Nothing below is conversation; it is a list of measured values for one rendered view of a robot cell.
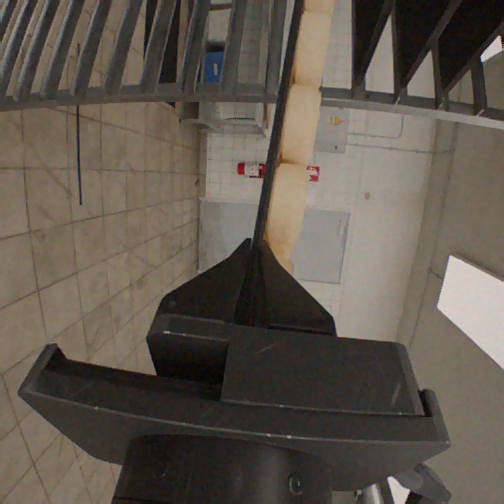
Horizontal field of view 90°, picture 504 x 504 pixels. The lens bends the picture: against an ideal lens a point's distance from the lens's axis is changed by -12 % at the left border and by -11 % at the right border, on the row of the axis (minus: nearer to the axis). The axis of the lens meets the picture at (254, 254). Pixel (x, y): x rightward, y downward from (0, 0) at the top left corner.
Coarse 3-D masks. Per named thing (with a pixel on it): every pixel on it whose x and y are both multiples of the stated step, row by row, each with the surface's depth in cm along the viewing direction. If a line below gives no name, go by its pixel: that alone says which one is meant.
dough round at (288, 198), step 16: (288, 176) 16; (304, 176) 16; (272, 192) 16; (288, 192) 15; (304, 192) 16; (272, 208) 16; (288, 208) 16; (304, 208) 16; (272, 224) 16; (288, 224) 16; (272, 240) 17; (288, 240) 17
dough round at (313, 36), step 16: (304, 16) 16; (320, 16) 16; (304, 32) 16; (320, 32) 16; (304, 48) 16; (320, 48) 16; (304, 64) 17; (320, 64) 17; (304, 80) 18; (320, 80) 18
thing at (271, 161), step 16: (288, 48) 14; (288, 64) 14; (288, 80) 14; (272, 128) 14; (272, 144) 14; (272, 160) 14; (272, 176) 14; (256, 224) 13; (256, 240) 13; (256, 256) 13; (256, 272) 13; (240, 320) 13
